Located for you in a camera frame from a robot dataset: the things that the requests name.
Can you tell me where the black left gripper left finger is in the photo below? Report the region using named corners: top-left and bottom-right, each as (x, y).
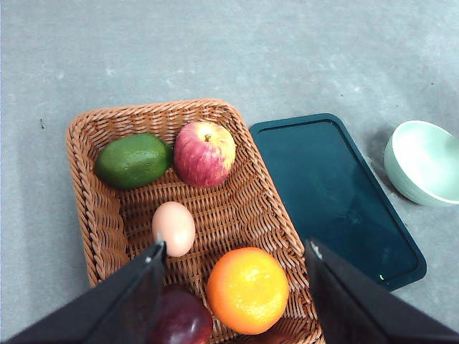
top-left (5, 240), bottom-right (166, 344)

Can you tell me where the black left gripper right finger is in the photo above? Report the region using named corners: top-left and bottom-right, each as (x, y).
top-left (304, 238), bottom-right (459, 344)

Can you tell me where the light green bowl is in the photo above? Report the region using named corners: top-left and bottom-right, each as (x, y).
top-left (384, 120), bottom-right (459, 206)

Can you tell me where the beige egg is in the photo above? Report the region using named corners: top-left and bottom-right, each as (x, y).
top-left (152, 201), bottom-right (196, 258)

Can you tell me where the brown wicker basket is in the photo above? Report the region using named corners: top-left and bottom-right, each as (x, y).
top-left (67, 99), bottom-right (322, 344)

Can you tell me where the dark purple plum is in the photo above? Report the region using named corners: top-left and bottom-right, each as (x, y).
top-left (151, 286), bottom-right (214, 344)

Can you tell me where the orange mandarin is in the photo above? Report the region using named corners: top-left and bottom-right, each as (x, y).
top-left (206, 247), bottom-right (290, 335)

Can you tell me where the dark teal rectangular tray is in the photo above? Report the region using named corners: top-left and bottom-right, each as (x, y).
top-left (250, 113), bottom-right (427, 291)

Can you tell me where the green avocado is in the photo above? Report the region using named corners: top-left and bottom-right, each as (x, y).
top-left (95, 133), bottom-right (174, 190)

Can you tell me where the red yellow apple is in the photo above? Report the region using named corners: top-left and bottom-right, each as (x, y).
top-left (174, 122), bottom-right (237, 188)

